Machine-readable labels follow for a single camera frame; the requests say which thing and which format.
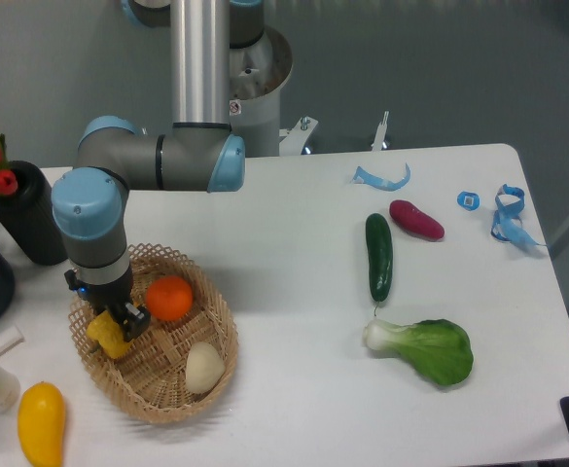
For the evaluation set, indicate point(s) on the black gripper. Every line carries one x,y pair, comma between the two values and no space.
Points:
114,297

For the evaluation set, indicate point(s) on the yellow bell pepper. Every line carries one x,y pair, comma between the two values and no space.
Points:
109,335

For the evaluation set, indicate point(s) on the green bok choy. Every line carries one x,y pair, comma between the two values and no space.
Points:
438,350

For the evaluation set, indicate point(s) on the curved blue tape strip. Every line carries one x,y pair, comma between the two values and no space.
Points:
363,177

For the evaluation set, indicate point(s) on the black ribbed vase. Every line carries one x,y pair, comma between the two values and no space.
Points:
28,217

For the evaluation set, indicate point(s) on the yellow mango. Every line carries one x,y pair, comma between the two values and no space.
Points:
41,424

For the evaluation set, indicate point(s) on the small white block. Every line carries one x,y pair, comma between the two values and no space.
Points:
10,338

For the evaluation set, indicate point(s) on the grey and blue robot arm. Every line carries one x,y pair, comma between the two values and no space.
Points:
89,201

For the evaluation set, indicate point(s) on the woven wicker basket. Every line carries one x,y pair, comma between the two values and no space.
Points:
148,382

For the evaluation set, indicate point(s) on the purple sweet potato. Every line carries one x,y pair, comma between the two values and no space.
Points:
413,221

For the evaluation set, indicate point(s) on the tangled blue tape strip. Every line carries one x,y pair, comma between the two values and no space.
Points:
506,222

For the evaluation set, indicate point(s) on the orange fruit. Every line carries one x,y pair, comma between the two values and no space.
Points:
169,298

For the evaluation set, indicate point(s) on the green cucumber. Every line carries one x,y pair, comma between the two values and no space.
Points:
380,256

